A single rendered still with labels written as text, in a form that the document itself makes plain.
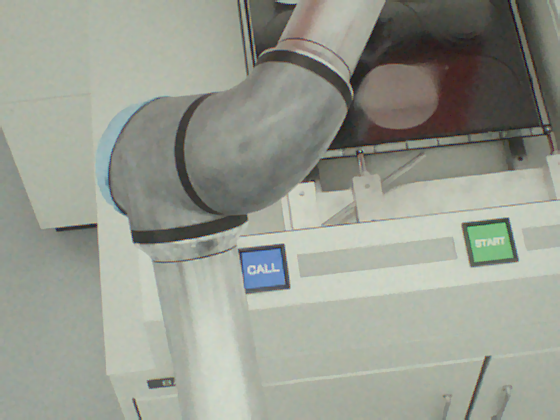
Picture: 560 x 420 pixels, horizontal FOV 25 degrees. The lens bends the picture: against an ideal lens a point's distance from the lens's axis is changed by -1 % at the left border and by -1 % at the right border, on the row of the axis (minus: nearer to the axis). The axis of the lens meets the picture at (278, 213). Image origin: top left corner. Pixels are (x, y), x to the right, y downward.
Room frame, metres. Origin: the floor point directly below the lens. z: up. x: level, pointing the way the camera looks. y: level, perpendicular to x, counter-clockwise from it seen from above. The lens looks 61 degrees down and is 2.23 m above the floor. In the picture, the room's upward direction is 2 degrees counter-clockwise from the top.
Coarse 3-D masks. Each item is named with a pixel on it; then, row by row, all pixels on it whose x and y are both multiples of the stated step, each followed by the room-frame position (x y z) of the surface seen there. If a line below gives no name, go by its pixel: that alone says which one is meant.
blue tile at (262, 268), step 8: (248, 256) 0.64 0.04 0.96; (256, 256) 0.64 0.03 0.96; (264, 256) 0.64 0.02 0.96; (272, 256) 0.64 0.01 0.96; (280, 256) 0.64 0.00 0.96; (248, 264) 0.63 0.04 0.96; (256, 264) 0.63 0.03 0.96; (264, 264) 0.63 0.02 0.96; (272, 264) 0.63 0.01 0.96; (280, 264) 0.63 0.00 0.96; (248, 272) 0.62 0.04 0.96; (256, 272) 0.62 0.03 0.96; (264, 272) 0.62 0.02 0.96; (272, 272) 0.62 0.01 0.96; (280, 272) 0.62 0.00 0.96; (248, 280) 0.61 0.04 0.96; (256, 280) 0.61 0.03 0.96; (264, 280) 0.61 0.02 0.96; (272, 280) 0.61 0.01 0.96; (280, 280) 0.61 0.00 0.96
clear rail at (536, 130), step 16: (512, 128) 0.84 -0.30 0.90; (528, 128) 0.84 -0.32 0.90; (544, 128) 0.84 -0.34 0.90; (368, 144) 0.83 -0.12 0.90; (384, 144) 0.82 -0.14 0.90; (400, 144) 0.82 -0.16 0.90; (416, 144) 0.82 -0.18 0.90; (432, 144) 0.82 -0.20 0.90; (448, 144) 0.82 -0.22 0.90; (464, 144) 0.83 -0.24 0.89; (320, 160) 0.81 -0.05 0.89
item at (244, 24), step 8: (240, 0) 1.06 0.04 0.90; (240, 8) 1.05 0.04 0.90; (240, 16) 1.03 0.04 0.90; (248, 16) 1.04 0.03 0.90; (240, 24) 1.02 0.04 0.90; (248, 24) 1.02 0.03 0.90; (240, 32) 1.01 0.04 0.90; (248, 32) 1.01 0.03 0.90; (248, 48) 0.98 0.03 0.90; (248, 56) 0.97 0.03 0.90; (248, 64) 0.95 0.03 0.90; (248, 72) 0.94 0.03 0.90
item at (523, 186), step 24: (336, 192) 0.77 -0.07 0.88; (384, 192) 0.77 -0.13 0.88; (408, 192) 0.77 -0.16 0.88; (432, 192) 0.77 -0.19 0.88; (456, 192) 0.76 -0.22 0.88; (480, 192) 0.76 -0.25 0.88; (504, 192) 0.76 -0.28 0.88; (528, 192) 0.76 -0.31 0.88; (288, 216) 0.74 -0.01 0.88; (408, 216) 0.73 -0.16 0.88
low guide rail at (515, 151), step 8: (504, 144) 0.86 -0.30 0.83; (512, 144) 0.85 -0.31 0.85; (520, 144) 0.85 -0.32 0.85; (512, 152) 0.84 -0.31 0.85; (520, 152) 0.84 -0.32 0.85; (512, 160) 0.83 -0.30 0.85; (520, 160) 0.83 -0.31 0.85; (512, 168) 0.82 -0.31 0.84; (520, 168) 0.81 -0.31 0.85; (528, 168) 0.81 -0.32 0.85
